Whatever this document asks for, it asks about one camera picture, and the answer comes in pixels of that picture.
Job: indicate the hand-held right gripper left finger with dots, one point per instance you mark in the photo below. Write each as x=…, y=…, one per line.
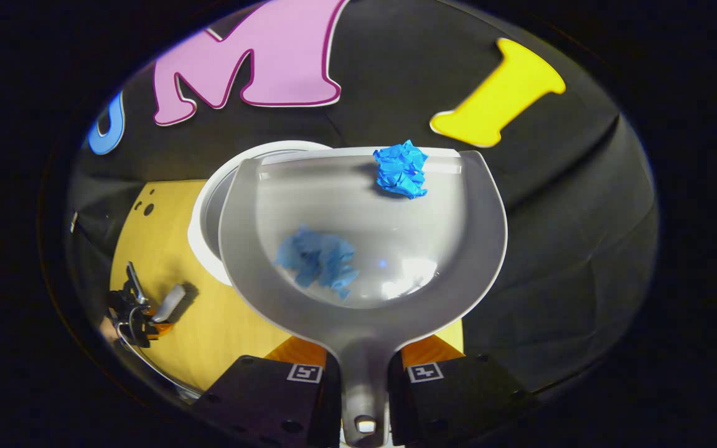
x=265, y=398

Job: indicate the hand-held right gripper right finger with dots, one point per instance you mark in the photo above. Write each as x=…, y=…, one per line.
x=458, y=398

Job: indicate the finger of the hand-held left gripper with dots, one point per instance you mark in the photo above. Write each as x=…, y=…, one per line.
x=158, y=328

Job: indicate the small grey broom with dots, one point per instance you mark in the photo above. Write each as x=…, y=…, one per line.
x=170, y=302

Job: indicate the grey plastic dustpan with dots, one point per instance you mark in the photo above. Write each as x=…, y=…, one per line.
x=358, y=348

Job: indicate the white ribbed garbage bin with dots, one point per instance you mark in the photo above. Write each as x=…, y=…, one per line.
x=206, y=211

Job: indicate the pale blue paper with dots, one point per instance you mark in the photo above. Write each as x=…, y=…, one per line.
x=318, y=258

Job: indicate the bright blue paper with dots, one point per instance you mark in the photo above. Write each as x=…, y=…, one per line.
x=402, y=169

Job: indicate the black backdrop cloth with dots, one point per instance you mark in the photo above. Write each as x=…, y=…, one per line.
x=557, y=249

